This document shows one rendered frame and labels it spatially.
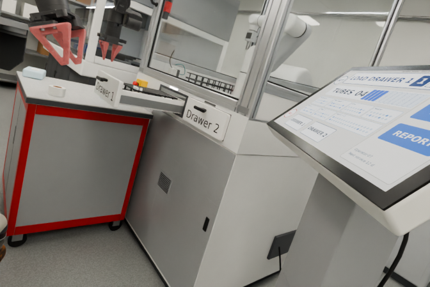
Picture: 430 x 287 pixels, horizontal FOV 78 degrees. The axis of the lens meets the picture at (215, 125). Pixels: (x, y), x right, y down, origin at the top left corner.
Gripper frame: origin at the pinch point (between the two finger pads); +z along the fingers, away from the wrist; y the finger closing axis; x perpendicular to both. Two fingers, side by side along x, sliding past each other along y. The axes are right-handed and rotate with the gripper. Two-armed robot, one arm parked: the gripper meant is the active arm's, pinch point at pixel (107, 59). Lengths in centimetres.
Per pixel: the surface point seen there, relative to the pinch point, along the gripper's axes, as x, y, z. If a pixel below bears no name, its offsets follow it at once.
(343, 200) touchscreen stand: -98, 19, 11
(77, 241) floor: 13, 7, 100
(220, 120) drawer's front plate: -40, 34, 11
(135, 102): -9.6, 11.6, 14.8
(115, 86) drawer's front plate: -8.1, 2.3, 9.7
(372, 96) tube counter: -94, 24, -10
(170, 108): -9.6, 29.1, 15.1
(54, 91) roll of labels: 21.1, -13.4, 21.0
